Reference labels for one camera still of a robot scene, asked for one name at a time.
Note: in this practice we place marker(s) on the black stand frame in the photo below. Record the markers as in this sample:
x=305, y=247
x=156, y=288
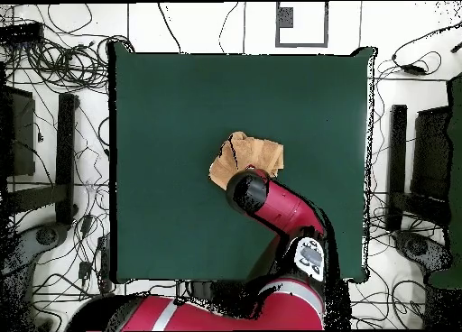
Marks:
x=397, y=148
x=65, y=148

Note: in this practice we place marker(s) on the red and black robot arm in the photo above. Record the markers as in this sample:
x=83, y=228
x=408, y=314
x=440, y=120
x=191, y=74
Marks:
x=278, y=209

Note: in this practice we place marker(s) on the black box case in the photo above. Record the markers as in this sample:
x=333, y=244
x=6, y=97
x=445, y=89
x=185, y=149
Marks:
x=431, y=148
x=21, y=130

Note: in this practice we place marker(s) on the black power adapter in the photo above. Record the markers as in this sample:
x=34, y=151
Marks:
x=413, y=69

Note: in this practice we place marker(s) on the black flat device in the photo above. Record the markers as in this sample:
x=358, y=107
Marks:
x=21, y=32

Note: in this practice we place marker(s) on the small black adapter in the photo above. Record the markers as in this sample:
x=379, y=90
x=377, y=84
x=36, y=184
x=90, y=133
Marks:
x=85, y=270

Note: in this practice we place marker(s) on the grey wheeled floor base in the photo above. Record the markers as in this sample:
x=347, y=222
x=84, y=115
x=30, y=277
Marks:
x=46, y=235
x=417, y=247

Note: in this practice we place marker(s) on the dark green table cloth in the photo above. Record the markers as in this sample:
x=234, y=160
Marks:
x=162, y=130

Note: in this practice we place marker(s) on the tan terry cloth towel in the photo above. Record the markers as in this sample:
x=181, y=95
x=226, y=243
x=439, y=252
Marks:
x=245, y=151

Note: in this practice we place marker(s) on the black power strip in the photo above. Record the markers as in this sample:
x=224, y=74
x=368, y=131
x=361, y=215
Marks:
x=104, y=260

